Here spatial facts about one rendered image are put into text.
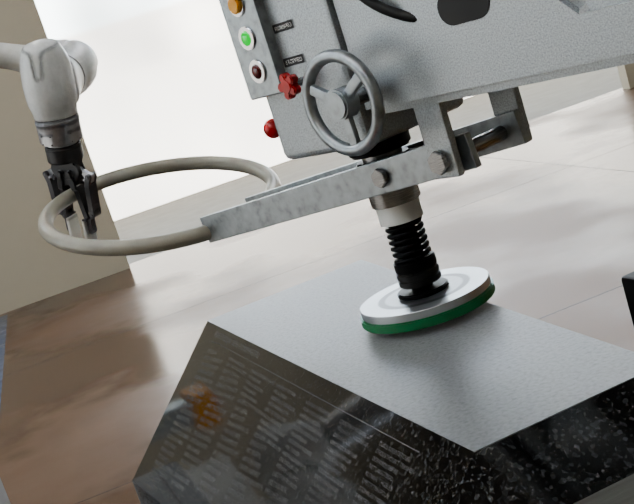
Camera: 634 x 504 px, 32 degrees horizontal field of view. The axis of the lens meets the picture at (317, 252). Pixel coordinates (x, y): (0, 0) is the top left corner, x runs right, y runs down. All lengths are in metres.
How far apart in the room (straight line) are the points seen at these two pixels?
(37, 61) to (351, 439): 1.13
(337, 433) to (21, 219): 7.02
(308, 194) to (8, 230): 6.75
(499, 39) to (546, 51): 0.07
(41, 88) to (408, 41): 1.00
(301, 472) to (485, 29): 0.65
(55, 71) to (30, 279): 6.26
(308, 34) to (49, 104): 0.83
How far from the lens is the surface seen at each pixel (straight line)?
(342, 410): 1.54
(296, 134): 1.68
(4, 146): 8.41
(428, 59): 1.47
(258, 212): 1.90
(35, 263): 8.48
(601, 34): 1.30
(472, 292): 1.69
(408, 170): 1.61
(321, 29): 1.58
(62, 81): 2.30
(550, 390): 1.35
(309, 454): 1.58
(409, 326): 1.67
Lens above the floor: 1.34
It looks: 11 degrees down
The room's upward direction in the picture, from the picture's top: 18 degrees counter-clockwise
